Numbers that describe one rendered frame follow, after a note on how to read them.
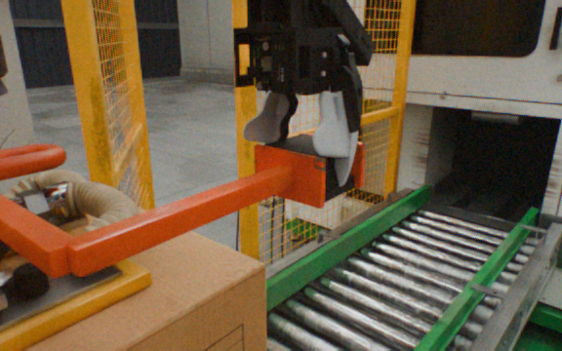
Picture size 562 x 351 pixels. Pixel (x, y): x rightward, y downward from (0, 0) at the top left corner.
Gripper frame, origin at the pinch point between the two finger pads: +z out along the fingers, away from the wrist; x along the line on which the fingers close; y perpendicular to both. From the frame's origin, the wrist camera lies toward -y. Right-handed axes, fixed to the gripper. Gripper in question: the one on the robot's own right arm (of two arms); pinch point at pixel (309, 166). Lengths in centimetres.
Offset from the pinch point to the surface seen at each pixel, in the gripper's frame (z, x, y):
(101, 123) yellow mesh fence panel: 5, -65, -12
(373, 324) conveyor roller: 67, -20, -62
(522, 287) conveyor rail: 62, 9, -103
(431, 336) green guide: 57, -2, -56
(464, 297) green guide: 57, -1, -78
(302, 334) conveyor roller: 67, -33, -45
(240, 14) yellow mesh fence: -19, -66, -57
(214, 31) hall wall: -20, -920, -817
